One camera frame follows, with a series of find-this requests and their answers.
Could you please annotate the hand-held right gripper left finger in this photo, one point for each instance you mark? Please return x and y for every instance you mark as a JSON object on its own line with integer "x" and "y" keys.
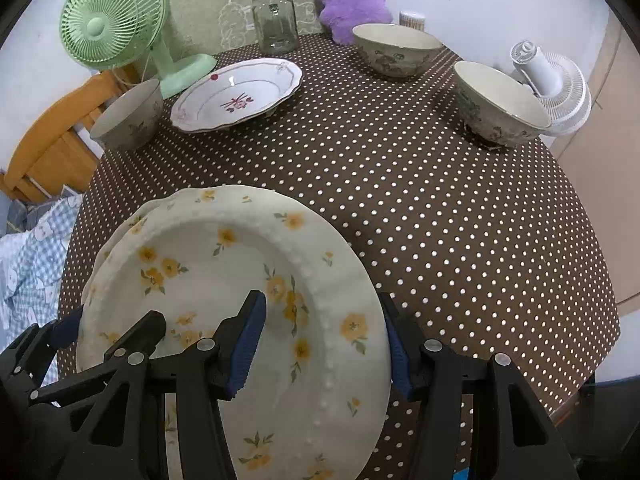
{"x": 245, "y": 345}

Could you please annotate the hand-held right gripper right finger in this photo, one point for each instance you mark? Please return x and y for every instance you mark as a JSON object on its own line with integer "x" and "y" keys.
{"x": 400, "y": 355}

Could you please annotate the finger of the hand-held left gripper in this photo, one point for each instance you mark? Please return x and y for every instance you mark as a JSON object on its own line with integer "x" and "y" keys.
{"x": 145, "y": 332}
{"x": 67, "y": 330}

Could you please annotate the yellow flower white plate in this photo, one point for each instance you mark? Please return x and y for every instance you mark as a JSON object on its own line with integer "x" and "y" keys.
{"x": 225, "y": 270}
{"x": 100, "y": 262}

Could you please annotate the floral beige bowl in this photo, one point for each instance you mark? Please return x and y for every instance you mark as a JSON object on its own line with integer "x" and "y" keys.
{"x": 490, "y": 120}
{"x": 395, "y": 60}
{"x": 125, "y": 130}

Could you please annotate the red flower white plate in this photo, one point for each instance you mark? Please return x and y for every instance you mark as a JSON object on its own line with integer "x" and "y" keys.
{"x": 220, "y": 85}

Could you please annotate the blue checkered cloth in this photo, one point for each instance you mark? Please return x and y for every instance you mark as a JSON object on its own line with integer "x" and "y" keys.
{"x": 35, "y": 260}

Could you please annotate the brown polka dot tablecloth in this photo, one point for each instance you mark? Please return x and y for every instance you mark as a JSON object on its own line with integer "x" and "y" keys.
{"x": 400, "y": 185}

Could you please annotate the orange wooden chair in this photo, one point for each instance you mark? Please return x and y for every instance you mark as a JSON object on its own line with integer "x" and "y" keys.
{"x": 50, "y": 145}

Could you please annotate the green desk fan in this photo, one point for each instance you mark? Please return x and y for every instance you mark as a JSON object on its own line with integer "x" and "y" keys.
{"x": 105, "y": 25}

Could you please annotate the white desk fan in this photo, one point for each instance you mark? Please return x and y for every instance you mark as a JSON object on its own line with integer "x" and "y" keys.
{"x": 565, "y": 95}

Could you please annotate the glass jar with dark lid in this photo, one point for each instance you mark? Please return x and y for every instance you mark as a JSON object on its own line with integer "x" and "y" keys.
{"x": 274, "y": 25}

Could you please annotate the green cushion with white drawings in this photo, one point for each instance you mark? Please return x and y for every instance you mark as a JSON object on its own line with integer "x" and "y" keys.
{"x": 210, "y": 5}

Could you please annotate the cotton swab container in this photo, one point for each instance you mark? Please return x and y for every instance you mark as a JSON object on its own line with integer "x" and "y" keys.
{"x": 412, "y": 20}

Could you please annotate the purple plush toy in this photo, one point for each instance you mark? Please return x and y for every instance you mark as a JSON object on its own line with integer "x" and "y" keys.
{"x": 350, "y": 0}

